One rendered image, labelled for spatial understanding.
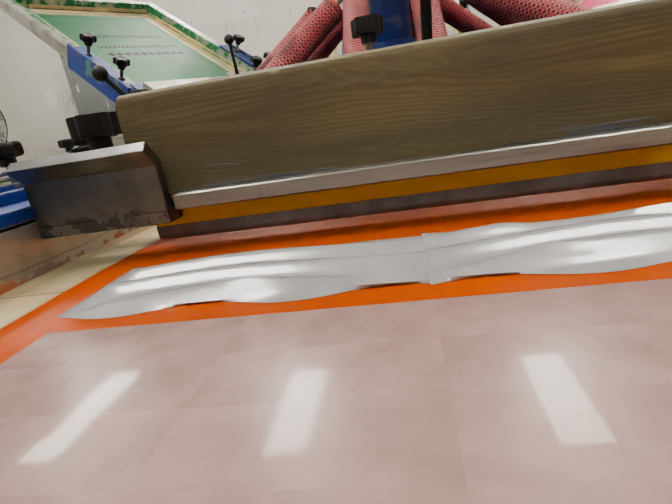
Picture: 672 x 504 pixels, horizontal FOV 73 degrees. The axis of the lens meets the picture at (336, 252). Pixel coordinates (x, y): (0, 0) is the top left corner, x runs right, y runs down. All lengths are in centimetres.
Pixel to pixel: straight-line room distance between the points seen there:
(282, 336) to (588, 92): 22
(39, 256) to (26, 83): 539
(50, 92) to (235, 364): 546
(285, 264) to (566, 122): 18
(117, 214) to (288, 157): 12
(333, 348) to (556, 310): 8
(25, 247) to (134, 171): 9
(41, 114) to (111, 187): 536
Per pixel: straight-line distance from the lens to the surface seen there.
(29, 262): 36
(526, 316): 16
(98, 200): 34
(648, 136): 30
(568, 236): 23
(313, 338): 16
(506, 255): 21
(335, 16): 99
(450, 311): 17
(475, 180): 30
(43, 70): 561
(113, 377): 18
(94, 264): 35
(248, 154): 30
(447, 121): 28
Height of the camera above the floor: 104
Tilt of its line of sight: 18 degrees down
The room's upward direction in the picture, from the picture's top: 9 degrees counter-clockwise
